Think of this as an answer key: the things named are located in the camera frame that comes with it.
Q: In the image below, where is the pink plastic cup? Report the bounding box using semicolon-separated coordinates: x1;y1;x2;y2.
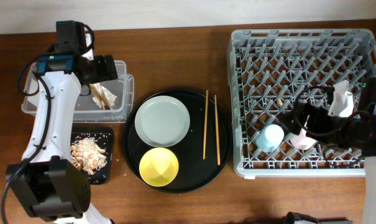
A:
290;129;317;150

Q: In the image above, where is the brown snack wrapper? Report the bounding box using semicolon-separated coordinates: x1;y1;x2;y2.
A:
89;83;110;110

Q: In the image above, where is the white tissue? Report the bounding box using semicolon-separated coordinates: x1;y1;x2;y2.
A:
91;84;117;110

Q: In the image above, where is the blue plastic cup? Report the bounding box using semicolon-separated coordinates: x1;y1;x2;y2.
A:
255;124;284;152

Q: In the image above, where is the food scraps pile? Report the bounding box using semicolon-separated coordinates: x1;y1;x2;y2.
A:
70;138;108;175

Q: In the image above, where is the grey ceramic plate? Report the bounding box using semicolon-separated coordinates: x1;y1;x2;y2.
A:
134;95;190;147

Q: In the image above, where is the wooden chopstick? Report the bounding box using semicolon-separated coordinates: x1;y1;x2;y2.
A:
203;90;209;160
214;95;221;166

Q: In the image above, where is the yellow bowl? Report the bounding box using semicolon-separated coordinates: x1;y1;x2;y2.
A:
139;147;179;187

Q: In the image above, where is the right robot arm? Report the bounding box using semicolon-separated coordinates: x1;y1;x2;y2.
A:
282;77;376;223

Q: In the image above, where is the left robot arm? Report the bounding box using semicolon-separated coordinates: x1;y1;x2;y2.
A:
1;21;118;223

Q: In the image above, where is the small scrap in rack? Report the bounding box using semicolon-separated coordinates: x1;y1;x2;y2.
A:
277;98;283;107

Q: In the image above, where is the clear plastic waste bin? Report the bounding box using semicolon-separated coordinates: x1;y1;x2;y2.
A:
21;60;135;123

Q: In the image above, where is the grey plastic dishwasher rack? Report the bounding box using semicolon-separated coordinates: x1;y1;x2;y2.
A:
226;29;376;179

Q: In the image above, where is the black rectangular tray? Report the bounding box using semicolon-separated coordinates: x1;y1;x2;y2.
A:
70;126;114;185

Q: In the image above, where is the black round serving tray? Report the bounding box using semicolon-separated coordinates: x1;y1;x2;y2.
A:
123;88;233;193

